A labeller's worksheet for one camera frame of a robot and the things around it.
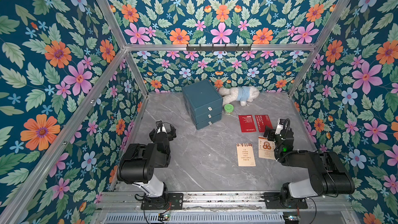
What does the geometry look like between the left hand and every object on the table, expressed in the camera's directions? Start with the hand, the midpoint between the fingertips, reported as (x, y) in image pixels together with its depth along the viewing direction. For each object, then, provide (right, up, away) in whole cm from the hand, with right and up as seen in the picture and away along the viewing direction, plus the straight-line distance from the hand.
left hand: (163, 126), depth 92 cm
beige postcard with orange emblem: (+62, -13, -1) cm, 63 cm away
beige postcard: (+49, -16, -4) cm, 52 cm away
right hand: (+70, 0, 0) cm, 70 cm away
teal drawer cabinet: (+25, +14, -7) cm, 29 cm away
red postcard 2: (+64, +2, +12) cm, 66 cm away
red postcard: (+53, 0, +10) cm, 54 cm away
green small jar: (+41, +10, +12) cm, 44 cm away
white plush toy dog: (+52, +20, +16) cm, 58 cm away
